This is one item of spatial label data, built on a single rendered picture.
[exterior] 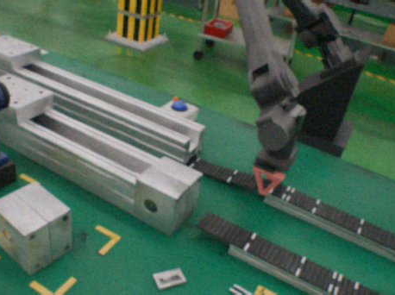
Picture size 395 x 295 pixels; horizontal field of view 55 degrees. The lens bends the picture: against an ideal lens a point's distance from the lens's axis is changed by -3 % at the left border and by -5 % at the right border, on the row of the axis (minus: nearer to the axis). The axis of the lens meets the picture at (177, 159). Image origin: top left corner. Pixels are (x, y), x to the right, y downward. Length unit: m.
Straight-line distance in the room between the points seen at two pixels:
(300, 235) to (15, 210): 0.55
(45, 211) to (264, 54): 0.50
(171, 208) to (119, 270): 0.14
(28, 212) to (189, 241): 0.30
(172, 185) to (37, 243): 0.26
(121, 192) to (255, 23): 0.43
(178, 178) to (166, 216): 0.08
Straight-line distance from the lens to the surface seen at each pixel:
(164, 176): 0.76
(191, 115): 1.07
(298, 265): 0.75
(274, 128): 0.73
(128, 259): 0.72
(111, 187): 0.80
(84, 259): 0.72
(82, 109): 1.05
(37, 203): 0.69
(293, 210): 0.90
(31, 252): 0.67
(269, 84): 0.78
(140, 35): 4.11
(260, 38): 0.83
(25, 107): 0.93
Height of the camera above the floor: 1.33
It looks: 34 degrees down
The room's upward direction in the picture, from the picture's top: 9 degrees clockwise
